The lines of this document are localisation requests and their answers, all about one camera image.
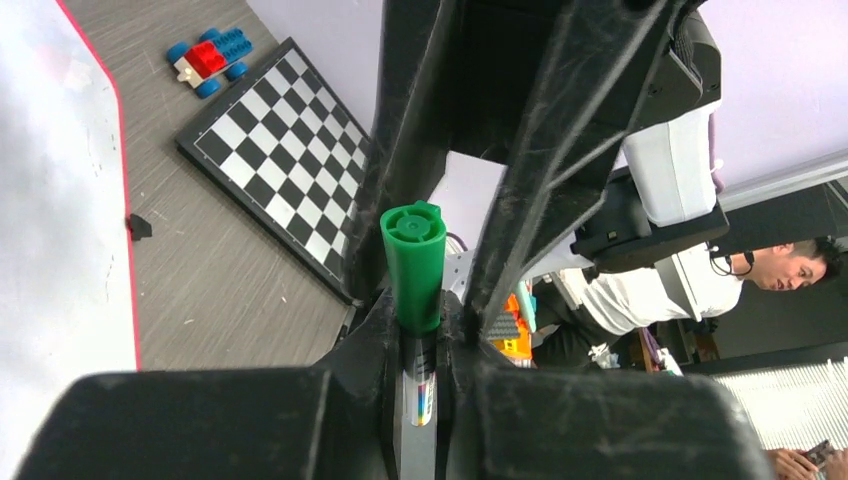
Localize green capped marker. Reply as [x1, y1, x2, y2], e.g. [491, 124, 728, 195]
[380, 201, 447, 479]

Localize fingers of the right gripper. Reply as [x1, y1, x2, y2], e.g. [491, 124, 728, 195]
[344, 1, 696, 335]

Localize red blue toy car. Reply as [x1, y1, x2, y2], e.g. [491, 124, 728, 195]
[165, 28, 253, 99]

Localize pink-framed whiteboard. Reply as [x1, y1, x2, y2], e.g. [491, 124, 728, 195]
[1, 1, 138, 479]

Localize person in white shirt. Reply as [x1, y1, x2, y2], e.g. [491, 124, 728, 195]
[532, 237, 843, 369]

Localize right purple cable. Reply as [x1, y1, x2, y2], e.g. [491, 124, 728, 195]
[706, 109, 726, 195]

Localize black white checkerboard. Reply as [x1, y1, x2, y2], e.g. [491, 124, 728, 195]
[175, 38, 370, 302]

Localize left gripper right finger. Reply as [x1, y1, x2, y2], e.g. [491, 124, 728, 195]
[443, 292, 774, 479]

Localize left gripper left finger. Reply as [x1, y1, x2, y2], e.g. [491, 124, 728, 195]
[17, 291, 398, 479]

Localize green marker cap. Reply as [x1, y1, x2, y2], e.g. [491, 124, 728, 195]
[380, 201, 447, 337]

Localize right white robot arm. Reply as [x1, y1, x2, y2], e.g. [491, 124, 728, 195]
[342, 1, 721, 332]

